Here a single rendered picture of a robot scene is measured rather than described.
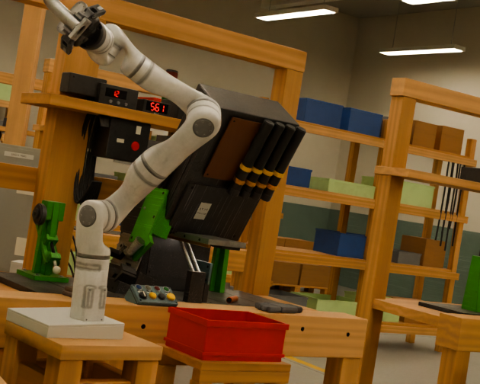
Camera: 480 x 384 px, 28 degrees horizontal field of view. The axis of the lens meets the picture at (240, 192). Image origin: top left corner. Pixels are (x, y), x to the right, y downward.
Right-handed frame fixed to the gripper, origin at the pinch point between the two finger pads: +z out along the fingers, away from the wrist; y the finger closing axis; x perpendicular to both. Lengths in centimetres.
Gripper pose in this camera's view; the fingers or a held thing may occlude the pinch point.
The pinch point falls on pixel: (74, 24)
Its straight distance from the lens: 213.6
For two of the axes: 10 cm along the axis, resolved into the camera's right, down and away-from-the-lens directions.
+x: -7.4, -6.7, 0.6
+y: -6.6, 7.5, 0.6
